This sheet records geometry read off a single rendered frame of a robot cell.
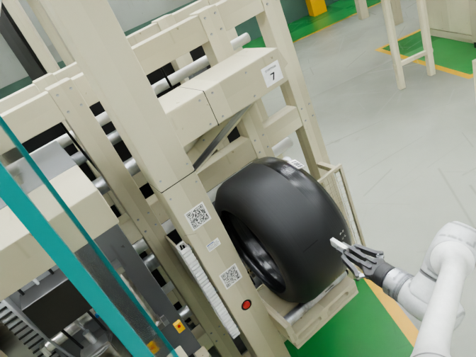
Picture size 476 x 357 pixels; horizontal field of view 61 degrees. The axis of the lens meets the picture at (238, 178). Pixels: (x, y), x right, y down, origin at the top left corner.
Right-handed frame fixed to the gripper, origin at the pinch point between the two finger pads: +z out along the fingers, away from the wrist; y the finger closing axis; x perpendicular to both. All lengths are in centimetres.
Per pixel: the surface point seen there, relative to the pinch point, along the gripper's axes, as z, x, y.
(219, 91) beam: 57, -44, -5
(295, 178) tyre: 21.7, -16.8, -4.4
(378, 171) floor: 132, 144, -166
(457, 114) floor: 123, 142, -274
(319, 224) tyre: 7.8, -6.0, 0.4
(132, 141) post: 33, -56, 38
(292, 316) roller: 13.1, 34.0, 19.8
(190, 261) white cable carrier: 27, -10, 42
